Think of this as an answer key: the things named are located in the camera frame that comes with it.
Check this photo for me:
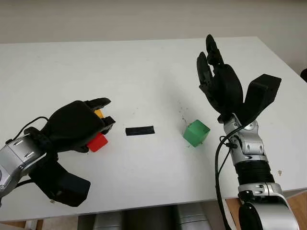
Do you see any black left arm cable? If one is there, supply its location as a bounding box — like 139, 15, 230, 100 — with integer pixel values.
13, 116, 50, 142

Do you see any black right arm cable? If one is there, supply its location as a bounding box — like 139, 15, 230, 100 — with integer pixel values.
214, 124, 241, 230

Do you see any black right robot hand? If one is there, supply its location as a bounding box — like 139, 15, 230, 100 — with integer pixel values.
196, 34, 244, 119

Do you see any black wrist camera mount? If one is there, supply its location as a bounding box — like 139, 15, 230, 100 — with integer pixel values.
28, 158, 92, 207
239, 74, 282, 127

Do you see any red cube block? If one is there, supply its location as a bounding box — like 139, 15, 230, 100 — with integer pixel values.
86, 133, 109, 153

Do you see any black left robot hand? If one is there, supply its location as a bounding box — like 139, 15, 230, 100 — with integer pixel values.
44, 97, 117, 154

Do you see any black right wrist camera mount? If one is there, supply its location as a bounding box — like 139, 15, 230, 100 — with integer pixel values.
239, 74, 282, 127

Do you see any black tape strip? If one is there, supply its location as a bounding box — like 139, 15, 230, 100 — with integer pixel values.
125, 125, 155, 138

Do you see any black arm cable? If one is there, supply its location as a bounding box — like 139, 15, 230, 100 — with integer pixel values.
214, 124, 241, 230
13, 116, 50, 142

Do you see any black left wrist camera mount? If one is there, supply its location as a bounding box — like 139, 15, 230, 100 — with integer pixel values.
28, 158, 92, 207

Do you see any silver right robot leg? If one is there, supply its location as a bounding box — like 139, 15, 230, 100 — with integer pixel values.
177, 203, 207, 230

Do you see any dark robot waist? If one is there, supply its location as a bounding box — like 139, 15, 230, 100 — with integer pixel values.
123, 205, 179, 230

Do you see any white table leg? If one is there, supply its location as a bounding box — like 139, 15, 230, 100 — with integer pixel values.
24, 219, 45, 230

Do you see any green cube block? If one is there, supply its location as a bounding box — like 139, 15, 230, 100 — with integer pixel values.
183, 119, 211, 148

